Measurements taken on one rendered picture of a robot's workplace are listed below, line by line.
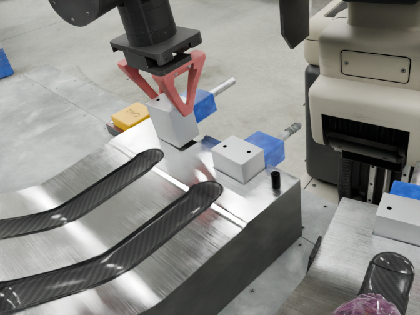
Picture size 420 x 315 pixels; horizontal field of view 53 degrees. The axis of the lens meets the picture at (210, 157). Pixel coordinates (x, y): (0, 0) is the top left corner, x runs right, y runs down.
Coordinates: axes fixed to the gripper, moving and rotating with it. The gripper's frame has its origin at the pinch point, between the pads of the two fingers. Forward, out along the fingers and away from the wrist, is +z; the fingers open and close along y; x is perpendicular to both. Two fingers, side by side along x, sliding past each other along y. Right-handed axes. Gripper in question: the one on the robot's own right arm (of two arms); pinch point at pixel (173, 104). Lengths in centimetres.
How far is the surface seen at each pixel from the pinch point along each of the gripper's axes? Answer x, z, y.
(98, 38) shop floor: 132, 89, -308
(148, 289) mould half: -18.1, 5.1, 16.2
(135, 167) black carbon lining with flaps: -8.0, 5.2, -0.4
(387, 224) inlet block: 2.6, 7.7, 27.7
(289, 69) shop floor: 164, 98, -122
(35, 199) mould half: -19.5, 3.9, -4.9
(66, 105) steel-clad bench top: 0.2, 12.2, -42.7
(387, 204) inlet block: 4.4, 6.8, 26.7
